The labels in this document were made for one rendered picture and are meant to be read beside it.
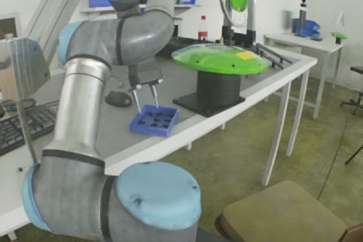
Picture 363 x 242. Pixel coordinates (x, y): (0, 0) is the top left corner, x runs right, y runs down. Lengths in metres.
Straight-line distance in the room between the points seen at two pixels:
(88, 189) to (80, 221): 0.04
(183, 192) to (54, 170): 0.15
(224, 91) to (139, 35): 0.48
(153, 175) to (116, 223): 0.07
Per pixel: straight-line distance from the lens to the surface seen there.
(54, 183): 0.30
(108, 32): 0.37
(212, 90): 0.79
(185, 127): 0.67
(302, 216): 0.90
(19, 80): 0.43
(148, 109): 0.75
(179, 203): 0.25
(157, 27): 0.38
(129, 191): 0.26
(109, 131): 0.66
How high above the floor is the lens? 1.23
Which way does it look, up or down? 23 degrees down
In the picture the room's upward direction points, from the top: 2 degrees clockwise
